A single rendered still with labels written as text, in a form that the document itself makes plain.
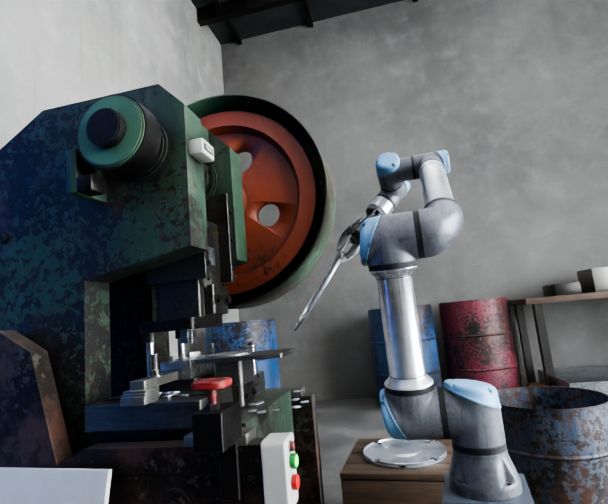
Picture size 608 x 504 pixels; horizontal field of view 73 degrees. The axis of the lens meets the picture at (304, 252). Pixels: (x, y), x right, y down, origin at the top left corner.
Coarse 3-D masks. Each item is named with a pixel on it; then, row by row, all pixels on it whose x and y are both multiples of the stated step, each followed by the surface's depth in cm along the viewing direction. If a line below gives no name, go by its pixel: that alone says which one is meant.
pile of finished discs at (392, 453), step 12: (372, 444) 158; (384, 444) 157; (396, 444) 156; (408, 444) 153; (420, 444) 153; (432, 444) 152; (372, 456) 145; (384, 456) 144; (396, 456) 143; (408, 456) 142; (420, 456) 141; (432, 456) 140; (444, 456) 140; (408, 468) 134
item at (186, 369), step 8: (176, 360) 112; (184, 360) 110; (192, 360) 110; (160, 368) 110; (168, 368) 110; (176, 368) 109; (184, 368) 109; (192, 368) 109; (200, 368) 114; (208, 368) 118; (184, 376) 109; (192, 376) 109
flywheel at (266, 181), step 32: (224, 128) 163; (256, 128) 159; (256, 160) 161; (288, 160) 156; (256, 192) 159; (288, 192) 156; (320, 192) 160; (256, 224) 157; (288, 224) 154; (256, 256) 155; (288, 256) 149; (256, 288) 152
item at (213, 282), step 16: (208, 224) 122; (208, 240) 121; (160, 288) 114; (176, 288) 113; (192, 288) 112; (208, 288) 113; (224, 288) 120; (160, 304) 113; (176, 304) 112; (192, 304) 111; (208, 304) 113; (224, 304) 119; (160, 320) 112
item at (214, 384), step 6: (210, 378) 82; (216, 378) 81; (222, 378) 81; (228, 378) 80; (192, 384) 78; (198, 384) 78; (204, 384) 77; (210, 384) 77; (216, 384) 77; (222, 384) 77; (228, 384) 79; (192, 390) 78; (198, 390) 78; (204, 390) 77; (210, 390) 79; (210, 396) 79; (216, 396) 80; (210, 402) 79; (216, 402) 79
